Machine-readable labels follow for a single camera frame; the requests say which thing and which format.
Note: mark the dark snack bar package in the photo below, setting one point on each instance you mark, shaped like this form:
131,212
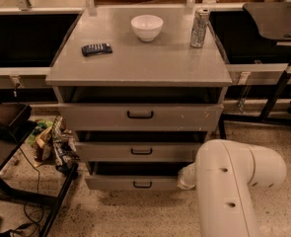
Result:
96,49

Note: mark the black side table left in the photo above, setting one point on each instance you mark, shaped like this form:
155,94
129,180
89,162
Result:
15,127

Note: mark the grey bottom drawer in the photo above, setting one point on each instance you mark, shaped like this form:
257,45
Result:
134,176

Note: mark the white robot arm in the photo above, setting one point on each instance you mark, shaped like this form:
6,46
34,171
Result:
222,173

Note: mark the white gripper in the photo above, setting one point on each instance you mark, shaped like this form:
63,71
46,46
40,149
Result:
186,179

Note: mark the grey drawer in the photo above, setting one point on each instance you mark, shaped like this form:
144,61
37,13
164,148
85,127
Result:
134,176
141,117
137,151

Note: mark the grey top drawer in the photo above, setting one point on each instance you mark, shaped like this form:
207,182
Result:
141,117

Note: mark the grey drawer cabinet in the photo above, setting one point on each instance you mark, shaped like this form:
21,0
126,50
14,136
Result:
166,70

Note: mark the white bowl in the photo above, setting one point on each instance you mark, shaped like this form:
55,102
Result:
147,27

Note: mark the grey middle drawer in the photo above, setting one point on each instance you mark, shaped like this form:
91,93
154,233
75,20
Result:
137,151

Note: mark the silver drink can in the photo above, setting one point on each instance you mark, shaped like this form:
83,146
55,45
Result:
198,31

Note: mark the black table right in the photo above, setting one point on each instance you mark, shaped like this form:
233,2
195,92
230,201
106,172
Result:
255,43

